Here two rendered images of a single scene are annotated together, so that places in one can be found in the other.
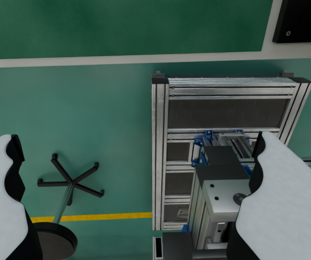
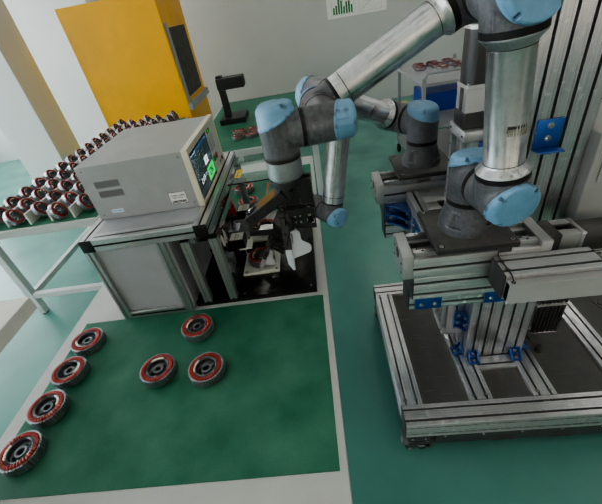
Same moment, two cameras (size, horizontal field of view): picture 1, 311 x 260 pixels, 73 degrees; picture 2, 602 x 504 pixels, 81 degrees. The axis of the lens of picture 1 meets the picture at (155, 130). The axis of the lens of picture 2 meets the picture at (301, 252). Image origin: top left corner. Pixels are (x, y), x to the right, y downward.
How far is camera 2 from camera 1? 84 cm
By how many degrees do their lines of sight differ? 62
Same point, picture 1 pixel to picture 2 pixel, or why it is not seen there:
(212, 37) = (315, 318)
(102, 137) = not seen: outside the picture
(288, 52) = (323, 283)
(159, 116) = (451, 413)
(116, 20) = (306, 372)
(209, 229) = (430, 257)
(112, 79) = not seen: outside the picture
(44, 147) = not seen: outside the picture
